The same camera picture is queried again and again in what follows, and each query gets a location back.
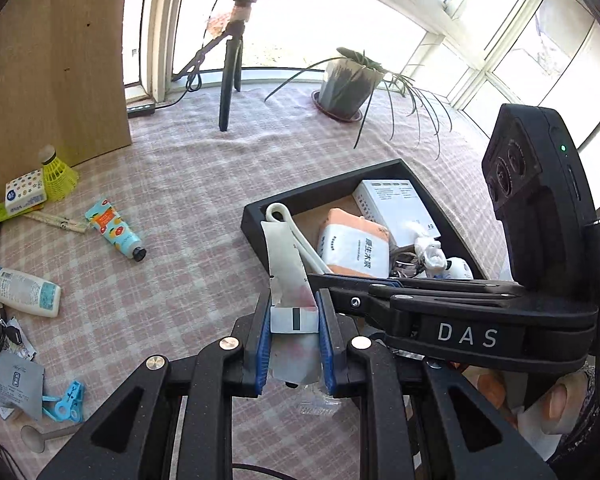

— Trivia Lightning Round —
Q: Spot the grey sachet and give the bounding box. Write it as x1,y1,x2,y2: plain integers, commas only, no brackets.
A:
0,351,46,420

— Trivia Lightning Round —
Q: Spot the teal hand cream tube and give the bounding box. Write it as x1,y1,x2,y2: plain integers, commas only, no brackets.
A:
85,199,148,262

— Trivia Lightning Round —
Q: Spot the white and red sachet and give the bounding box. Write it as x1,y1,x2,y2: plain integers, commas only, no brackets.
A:
260,220,322,386

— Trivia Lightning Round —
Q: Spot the black ring light cable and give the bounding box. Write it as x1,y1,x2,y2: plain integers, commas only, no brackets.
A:
155,35,207,111

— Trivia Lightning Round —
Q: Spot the wooden board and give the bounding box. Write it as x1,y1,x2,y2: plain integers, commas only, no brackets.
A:
0,0,133,211

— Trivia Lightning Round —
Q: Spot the black tray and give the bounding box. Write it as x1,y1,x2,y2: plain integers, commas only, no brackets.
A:
241,158,491,287

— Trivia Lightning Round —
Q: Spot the yellow shuttlecock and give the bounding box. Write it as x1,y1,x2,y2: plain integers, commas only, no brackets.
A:
39,145,80,202

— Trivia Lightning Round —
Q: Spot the pink pot saucer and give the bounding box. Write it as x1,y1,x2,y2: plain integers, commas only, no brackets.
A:
311,90,365,122

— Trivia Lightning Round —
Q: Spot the person's right hand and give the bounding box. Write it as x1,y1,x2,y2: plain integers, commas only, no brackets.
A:
517,372,600,442

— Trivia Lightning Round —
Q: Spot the white plastic hook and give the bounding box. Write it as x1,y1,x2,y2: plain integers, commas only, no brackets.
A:
265,202,331,275

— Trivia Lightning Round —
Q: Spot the green spider plant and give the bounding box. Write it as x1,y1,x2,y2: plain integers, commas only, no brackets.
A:
265,46,455,162

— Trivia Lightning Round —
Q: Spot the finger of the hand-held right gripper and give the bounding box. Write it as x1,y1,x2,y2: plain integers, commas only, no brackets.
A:
322,284,523,333
304,271,526,295

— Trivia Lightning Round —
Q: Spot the white plastic dispenser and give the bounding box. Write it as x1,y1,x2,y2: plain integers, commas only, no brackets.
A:
442,256,474,281

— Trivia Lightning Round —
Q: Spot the star printed tissue pack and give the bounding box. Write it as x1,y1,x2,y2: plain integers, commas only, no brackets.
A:
5,170,47,212

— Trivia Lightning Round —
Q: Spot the grey flower pot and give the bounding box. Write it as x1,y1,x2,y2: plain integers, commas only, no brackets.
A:
319,57,385,116

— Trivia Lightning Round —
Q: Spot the metal spoon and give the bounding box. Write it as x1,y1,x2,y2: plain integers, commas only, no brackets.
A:
20,422,81,453

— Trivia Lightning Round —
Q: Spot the white bottle with blue cap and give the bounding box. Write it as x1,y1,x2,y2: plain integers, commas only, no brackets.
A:
0,266,62,318

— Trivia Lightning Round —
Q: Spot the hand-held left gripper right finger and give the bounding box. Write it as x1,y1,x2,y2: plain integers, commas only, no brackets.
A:
314,290,558,480

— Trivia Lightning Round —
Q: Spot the white window frame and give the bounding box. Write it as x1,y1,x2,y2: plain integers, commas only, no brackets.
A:
122,0,600,211

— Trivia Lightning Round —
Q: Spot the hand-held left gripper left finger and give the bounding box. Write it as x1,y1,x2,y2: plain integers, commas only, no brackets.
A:
36,290,274,480

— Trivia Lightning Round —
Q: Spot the pink checked tablecloth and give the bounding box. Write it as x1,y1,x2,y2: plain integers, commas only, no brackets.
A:
0,80,531,480

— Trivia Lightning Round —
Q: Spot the blue clothes peg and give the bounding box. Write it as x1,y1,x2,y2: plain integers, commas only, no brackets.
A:
55,381,84,422
41,395,73,420

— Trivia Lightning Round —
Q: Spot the white cardboard box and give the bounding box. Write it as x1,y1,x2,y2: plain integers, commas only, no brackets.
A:
352,179,442,251

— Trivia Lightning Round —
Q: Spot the white printed sachet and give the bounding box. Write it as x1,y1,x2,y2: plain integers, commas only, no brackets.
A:
5,317,38,361

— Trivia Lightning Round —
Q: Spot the orange tissue pack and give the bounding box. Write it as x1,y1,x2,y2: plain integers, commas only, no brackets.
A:
316,207,397,280

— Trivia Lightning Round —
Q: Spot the black usb cable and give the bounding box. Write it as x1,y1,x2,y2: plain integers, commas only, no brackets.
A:
0,310,28,358

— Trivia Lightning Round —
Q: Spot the black tripod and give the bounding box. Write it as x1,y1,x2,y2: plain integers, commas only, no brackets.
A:
172,0,253,132

